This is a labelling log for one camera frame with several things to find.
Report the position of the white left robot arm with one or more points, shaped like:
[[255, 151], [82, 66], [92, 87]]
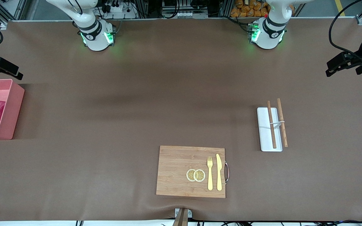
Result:
[[270, 31]]

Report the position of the pink plastic bin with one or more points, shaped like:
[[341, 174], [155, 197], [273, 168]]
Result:
[[11, 106]]

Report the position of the brown wooden chopstick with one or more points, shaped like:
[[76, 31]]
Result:
[[280, 110], [269, 113]]

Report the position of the white rectangular tray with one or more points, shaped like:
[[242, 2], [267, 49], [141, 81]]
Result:
[[264, 131]]

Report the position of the orange snack packets pile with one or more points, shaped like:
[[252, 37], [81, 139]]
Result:
[[247, 9]]

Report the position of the white power strip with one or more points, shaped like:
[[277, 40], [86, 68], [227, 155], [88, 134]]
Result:
[[118, 9]]

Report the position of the yellow knife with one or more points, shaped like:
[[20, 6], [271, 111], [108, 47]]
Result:
[[219, 172]]

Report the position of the white terminal strip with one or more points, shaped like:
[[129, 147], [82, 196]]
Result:
[[184, 14]]

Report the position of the yellow fork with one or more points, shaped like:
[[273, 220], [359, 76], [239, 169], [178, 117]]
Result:
[[210, 179]]

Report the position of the lemon slice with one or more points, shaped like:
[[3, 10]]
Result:
[[200, 175], [189, 175]]

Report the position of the wooden cutting board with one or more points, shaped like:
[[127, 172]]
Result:
[[174, 169]]

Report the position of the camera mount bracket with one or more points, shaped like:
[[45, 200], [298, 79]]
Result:
[[182, 218]]

